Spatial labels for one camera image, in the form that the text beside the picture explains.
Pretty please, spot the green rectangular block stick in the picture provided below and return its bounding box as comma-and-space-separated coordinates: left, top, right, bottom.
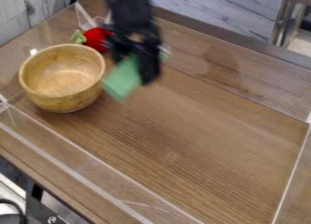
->
101, 50, 171, 102

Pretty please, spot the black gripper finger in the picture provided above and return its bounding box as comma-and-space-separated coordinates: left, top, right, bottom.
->
110, 46, 131, 63
137, 47, 161, 85

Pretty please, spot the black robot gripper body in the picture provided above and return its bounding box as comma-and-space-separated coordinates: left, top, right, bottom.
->
105, 0, 162, 54

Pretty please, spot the metal table leg background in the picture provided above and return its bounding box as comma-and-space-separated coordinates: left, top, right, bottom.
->
272, 0, 306, 48

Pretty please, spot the black cable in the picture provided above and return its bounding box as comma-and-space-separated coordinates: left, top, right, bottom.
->
0, 198, 29, 224

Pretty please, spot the brown wooden bowl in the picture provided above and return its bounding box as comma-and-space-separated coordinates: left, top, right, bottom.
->
19, 44, 106, 113

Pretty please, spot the red toy radish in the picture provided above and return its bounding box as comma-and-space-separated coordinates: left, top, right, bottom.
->
71, 27, 114, 53

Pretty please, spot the black table frame leg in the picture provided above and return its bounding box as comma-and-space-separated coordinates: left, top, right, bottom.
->
26, 184, 69, 224

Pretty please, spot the clear acrylic front barrier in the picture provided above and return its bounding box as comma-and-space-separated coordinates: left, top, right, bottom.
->
0, 96, 204, 224

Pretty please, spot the clear acrylic corner bracket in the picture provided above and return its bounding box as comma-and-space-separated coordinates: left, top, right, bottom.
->
75, 3, 114, 31

